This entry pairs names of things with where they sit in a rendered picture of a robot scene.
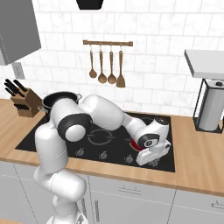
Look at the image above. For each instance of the wooden ladle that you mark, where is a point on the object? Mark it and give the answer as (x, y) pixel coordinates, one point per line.
(112, 78)

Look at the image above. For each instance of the black range hood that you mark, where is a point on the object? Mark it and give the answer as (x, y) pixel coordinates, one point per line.
(89, 4)

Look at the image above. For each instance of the wooden knife block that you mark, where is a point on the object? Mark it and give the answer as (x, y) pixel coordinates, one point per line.
(27, 103)

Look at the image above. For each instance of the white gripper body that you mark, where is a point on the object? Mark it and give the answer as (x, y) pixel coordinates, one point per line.
(153, 153)

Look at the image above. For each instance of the black glass hob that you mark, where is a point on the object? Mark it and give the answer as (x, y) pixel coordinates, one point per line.
(110, 143)

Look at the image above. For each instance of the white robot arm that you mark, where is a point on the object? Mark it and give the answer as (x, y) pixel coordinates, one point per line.
(55, 151)

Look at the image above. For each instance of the grey cupboard door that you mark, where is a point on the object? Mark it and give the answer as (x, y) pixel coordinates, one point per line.
(134, 211)
(26, 192)

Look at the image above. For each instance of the grey wall cupboard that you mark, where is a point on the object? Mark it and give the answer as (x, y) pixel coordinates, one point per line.
(17, 29)

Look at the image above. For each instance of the large wooden spoon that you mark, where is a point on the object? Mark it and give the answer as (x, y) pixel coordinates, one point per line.
(102, 77)

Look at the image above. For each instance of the black hob knob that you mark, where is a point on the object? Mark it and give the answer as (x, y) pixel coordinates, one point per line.
(129, 159)
(79, 152)
(103, 155)
(153, 163)

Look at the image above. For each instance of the wide grey drawer front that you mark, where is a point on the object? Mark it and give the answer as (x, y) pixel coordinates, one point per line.
(151, 191)

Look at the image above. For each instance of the wooden spatula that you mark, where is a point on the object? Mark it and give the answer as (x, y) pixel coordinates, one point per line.
(120, 81)

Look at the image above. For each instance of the wooden utensil rail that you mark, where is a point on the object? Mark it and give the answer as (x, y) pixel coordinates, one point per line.
(108, 43)

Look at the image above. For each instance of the black cooking pot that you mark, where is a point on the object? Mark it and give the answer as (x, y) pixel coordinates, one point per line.
(54, 100)

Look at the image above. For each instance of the black paper towel holder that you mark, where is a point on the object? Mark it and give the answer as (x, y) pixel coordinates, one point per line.
(199, 116)

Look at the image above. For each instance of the small wooden spoon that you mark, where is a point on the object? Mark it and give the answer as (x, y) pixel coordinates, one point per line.
(92, 72)

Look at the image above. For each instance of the red kettle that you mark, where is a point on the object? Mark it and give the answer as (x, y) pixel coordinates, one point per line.
(134, 143)

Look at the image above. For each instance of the white paper towel roll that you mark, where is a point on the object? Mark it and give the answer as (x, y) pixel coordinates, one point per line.
(211, 108)

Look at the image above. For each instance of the white wall shelf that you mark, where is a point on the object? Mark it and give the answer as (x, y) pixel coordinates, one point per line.
(205, 64)

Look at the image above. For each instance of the white wall socket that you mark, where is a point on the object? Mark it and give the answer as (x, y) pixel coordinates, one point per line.
(18, 70)

